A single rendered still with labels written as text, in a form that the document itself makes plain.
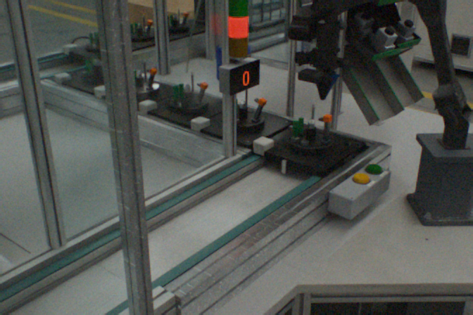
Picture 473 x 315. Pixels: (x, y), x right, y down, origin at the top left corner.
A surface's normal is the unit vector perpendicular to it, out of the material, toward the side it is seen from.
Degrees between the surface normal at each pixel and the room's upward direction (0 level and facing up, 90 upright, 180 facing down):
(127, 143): 90
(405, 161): 0
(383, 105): 45
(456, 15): 90
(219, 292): 90
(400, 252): 0
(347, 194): 0
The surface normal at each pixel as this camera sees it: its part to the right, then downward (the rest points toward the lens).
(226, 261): 0.00, -0.90
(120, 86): 0.77, 0.28
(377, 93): 0.46, -0.40
